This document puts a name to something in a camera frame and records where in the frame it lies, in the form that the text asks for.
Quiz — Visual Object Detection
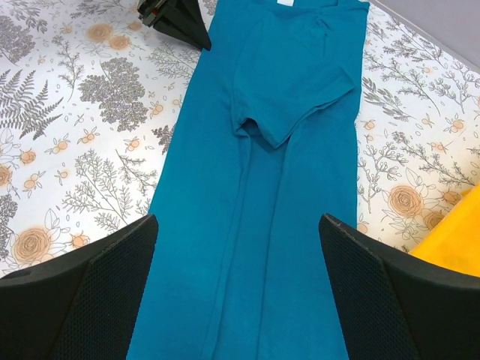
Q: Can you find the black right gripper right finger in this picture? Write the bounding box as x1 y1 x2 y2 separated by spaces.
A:
319 214 479 360

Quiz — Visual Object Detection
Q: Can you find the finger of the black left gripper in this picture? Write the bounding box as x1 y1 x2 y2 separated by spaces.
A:
137 0 212 51

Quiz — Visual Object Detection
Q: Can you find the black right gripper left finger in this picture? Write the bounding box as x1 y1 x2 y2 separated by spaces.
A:
1 214 158 360

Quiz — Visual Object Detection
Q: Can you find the blue t shirt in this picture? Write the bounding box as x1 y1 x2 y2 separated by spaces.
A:
127 1 369 359

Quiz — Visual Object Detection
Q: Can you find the yellow plastic bin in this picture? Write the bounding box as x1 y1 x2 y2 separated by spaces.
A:
411 186 479 277

